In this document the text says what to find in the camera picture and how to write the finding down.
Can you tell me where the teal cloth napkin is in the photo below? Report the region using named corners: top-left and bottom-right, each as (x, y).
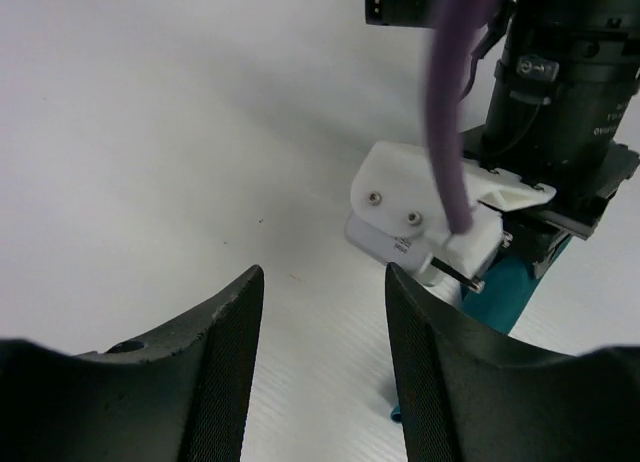
top-left (385, 255), bottom-right (557, 421)

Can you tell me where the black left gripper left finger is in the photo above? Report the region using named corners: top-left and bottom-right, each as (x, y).
top-left (1, 266), bottom-right (264, 461)

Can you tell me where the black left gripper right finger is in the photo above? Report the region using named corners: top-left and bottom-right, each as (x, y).
top-left (385, 264), bottom-right (639, 461)

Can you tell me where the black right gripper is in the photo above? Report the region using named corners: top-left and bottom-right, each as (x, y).
top-left (464, 0), bottom-right (639, 276)

